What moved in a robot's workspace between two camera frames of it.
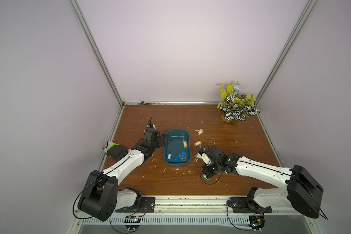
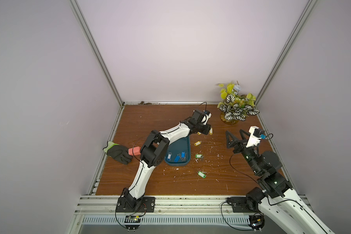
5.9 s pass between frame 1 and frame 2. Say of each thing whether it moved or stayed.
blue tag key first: stayed
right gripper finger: moved
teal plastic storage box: stayed
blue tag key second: stayed
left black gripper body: moved
